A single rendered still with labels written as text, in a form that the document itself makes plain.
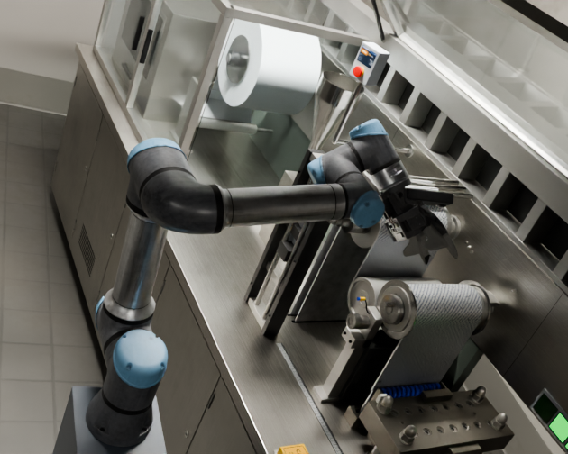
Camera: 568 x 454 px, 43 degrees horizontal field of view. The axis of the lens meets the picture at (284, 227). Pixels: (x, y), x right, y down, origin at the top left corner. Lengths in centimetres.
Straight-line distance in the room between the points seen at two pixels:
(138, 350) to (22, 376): 148
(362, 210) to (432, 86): 90
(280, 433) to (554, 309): 75
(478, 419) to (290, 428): 51
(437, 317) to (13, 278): 215
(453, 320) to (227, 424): 67
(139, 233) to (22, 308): 185
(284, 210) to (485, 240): 81
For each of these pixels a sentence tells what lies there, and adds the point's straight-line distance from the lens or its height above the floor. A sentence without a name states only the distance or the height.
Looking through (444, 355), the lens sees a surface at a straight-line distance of 198.
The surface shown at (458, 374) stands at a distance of 216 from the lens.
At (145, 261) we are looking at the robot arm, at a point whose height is 129.
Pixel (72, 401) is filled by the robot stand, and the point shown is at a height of 89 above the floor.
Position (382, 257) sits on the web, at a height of 127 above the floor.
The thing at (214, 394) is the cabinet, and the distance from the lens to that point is 210.
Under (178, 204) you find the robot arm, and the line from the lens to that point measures 134.
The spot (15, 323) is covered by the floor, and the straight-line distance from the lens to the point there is 324.
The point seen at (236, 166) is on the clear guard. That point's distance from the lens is 259.
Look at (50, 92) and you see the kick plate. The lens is 480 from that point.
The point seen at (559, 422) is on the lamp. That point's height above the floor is 119.
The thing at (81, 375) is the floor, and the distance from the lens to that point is 309.
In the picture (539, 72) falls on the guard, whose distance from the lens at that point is 171.
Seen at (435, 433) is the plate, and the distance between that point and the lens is 192.
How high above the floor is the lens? 220
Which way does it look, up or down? 30 degrees down
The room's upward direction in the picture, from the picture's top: 24 degrees clockwise
